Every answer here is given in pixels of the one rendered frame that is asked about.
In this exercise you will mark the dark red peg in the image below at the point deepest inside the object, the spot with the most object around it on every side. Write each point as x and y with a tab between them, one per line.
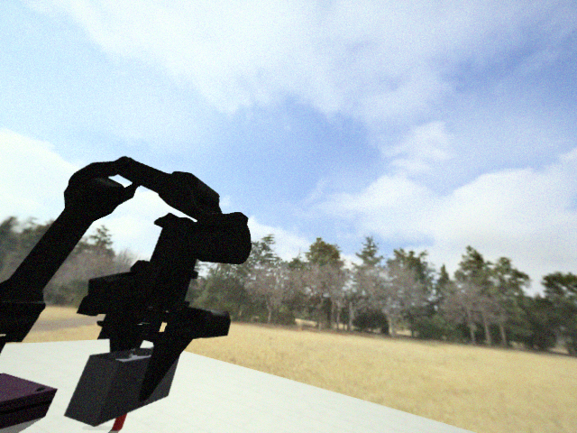
119	423

